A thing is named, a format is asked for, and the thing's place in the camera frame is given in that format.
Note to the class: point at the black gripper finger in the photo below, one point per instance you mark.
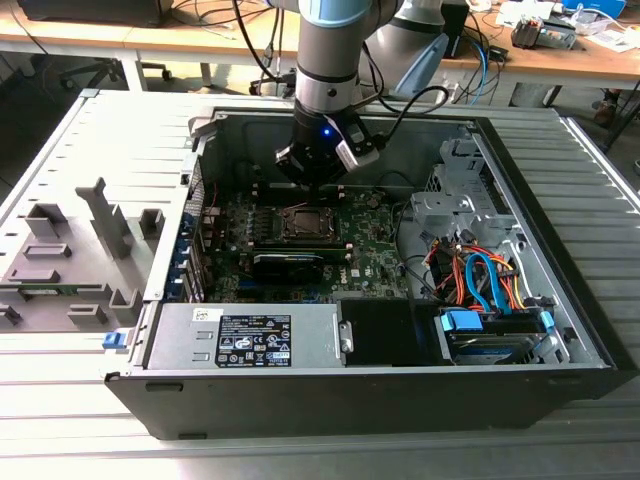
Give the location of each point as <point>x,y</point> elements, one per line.
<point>297,162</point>
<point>331,172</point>

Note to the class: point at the silver CPU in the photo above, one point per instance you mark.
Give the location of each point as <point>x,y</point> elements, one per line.
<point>307,221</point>

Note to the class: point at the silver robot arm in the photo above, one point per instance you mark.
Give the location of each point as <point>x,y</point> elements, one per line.
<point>330,50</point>

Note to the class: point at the CPU socket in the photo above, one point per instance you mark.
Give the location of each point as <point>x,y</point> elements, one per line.
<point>276,220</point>

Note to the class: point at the CPU cooler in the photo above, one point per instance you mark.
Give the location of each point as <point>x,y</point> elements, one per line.
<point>527,32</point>

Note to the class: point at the green motherboard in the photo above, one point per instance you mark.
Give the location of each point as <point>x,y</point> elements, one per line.
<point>370,250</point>

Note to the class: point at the black graphics card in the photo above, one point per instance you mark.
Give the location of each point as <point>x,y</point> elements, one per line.
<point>285,272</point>

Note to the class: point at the silver metal drive cage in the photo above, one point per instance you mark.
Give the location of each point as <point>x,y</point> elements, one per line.
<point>450,205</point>

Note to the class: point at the black speaker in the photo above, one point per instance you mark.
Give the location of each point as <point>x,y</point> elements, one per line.
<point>457,30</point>

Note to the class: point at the hard disk in blue carrier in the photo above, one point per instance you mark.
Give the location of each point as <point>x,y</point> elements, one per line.
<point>462,320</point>

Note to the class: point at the grey power supply unit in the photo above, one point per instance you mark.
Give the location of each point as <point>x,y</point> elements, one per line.
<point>175,340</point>

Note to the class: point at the black PC case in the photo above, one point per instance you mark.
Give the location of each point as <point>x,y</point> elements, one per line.
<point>300,400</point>

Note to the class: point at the wooden desk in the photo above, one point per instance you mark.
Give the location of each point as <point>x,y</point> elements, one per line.
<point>550,57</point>
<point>100,35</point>

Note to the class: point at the grey parts rack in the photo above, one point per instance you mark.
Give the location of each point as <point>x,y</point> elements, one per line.
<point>85,270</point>

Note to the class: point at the black monitor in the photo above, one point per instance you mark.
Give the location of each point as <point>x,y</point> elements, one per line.
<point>90,12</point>

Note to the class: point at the blue case latch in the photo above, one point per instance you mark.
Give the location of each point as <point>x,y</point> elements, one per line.
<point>112,341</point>

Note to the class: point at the small metal box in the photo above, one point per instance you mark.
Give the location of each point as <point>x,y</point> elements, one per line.
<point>560,35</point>

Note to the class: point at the green RAM stick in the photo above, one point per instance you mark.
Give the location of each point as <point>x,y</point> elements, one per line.
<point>50,290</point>

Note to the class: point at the blue box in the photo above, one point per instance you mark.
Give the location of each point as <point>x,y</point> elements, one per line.
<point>595,5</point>

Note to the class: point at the white wrist camera on bracket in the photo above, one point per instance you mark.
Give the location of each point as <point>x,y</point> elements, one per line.
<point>352,155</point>

